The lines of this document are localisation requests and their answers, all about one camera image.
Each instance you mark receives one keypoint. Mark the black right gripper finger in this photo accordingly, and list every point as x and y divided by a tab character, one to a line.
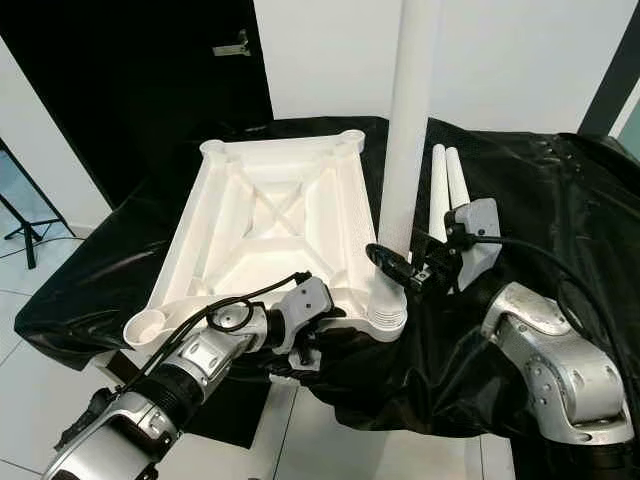
390	272

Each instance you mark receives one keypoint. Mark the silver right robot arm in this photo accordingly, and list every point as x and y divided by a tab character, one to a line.
550	360

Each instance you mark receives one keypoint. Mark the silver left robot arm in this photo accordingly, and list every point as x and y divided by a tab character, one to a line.
210	355

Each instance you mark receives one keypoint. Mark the black tripod stand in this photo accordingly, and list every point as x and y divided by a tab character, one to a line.
28	240

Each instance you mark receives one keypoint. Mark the black plastic cover sheet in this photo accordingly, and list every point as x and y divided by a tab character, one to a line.
90	280

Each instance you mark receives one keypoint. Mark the black door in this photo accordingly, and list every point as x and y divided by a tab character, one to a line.
120	80

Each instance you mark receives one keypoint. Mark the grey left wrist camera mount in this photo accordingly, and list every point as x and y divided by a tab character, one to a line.
308	300

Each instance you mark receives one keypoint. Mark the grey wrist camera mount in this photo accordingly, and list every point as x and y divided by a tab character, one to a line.
478	235
308	300

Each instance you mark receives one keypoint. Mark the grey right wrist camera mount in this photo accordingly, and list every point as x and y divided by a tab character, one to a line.
478	235

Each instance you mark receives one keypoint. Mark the black wall pillar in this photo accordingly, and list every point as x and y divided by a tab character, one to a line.
615	90

